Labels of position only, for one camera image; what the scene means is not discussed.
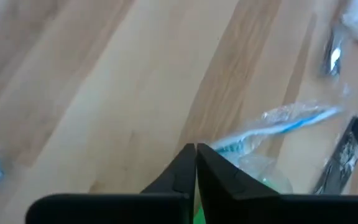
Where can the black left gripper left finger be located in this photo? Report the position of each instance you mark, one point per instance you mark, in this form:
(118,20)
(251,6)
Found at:
(135,208)

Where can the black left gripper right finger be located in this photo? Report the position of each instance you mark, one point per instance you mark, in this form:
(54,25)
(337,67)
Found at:
(259,208)

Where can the blue toothbrush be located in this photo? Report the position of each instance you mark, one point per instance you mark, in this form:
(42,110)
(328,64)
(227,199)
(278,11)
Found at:
(278,129)

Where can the green plastic basket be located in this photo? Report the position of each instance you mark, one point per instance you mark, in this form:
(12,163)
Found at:
(199,216)

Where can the black comb in clear wrapper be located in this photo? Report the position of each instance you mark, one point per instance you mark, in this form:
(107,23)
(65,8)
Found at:
(346,152)

